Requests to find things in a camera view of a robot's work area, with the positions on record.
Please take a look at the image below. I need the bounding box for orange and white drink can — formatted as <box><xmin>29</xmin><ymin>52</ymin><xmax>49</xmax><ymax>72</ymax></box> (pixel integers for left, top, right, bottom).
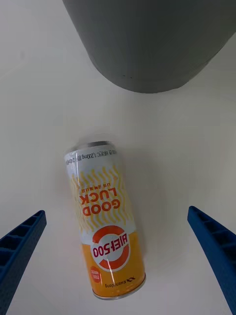
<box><xmin>63</xmin><ymin>140</ymin><xmax>147</xmax><ymax>300</ymax></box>

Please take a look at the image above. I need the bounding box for grey plastic waste bin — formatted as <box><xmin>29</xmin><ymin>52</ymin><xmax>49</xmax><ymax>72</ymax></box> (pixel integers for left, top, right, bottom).
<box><xmin>61</xmin><ymin>0</ymin><xmax>236</xmax><ymax>94</ymax></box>

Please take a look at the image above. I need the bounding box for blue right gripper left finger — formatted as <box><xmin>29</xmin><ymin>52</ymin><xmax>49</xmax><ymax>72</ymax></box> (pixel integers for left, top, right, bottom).
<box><xmin>0</xmin><ymin>210</ymin><xmax>47</xmax><ymax>315</ymax></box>

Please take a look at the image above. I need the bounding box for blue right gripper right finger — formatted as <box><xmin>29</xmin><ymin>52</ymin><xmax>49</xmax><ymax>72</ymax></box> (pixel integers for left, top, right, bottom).
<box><xmin>187</xmin><ymin>205</ymin><xmax>236</xmax><ymax>315</ymax></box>

